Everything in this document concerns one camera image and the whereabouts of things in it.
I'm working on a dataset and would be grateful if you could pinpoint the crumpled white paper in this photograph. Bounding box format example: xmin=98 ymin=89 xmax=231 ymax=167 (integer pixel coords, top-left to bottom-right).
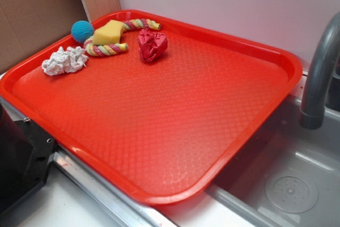
xmin=41 ymin=46 xmax=89 ymax=76

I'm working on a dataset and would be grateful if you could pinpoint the brown cardboard panel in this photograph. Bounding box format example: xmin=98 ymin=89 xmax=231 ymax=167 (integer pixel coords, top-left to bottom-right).
xmin=1 ymin=0 xmax=121 ymax=73

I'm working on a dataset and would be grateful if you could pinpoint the red plastic serving tray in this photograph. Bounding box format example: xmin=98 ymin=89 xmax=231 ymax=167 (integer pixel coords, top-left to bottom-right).
xmin=1 ymin=10 xmax=302 ymax=205

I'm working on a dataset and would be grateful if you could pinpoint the crumpled red paper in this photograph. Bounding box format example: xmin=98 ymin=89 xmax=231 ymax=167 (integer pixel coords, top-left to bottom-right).
xmin=137 ymin=29 xmax=168 ymax=63

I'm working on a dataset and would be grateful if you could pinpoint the yellow sponge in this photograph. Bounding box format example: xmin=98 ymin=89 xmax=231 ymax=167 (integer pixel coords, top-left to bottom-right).
xmin=92 ymin=20 xmax=124 ymax=45

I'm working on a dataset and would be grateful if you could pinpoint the blue textured ball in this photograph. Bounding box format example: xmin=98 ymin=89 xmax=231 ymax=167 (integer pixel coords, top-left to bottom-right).
xmin=71 ymin=21 xmax=94 ymax=44

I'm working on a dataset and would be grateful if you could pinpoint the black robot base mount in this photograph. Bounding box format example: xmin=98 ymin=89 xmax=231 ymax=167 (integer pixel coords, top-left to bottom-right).
xmin=1 ymin=106 xmax=57 ymax=216

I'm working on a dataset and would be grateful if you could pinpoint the multicolour braided rope toy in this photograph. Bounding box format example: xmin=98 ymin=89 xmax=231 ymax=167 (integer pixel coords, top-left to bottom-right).
xmin=83 ymin=19 xmax=162 ymax=57

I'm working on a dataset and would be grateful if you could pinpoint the silver metal rail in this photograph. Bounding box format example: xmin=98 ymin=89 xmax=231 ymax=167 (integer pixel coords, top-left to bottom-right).
xmin=0 ymin=96 xmax=171 ymax=227

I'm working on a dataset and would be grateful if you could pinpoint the grey curved faucet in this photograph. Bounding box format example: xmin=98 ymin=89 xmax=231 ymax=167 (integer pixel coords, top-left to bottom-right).
xmin=299 ymin=13 xmax=339 ymax=130

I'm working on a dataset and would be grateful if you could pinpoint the grey plastic sink basin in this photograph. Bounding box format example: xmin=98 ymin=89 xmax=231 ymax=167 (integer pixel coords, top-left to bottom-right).
xmin=159 ymin=71 xmax=340 ymax=227

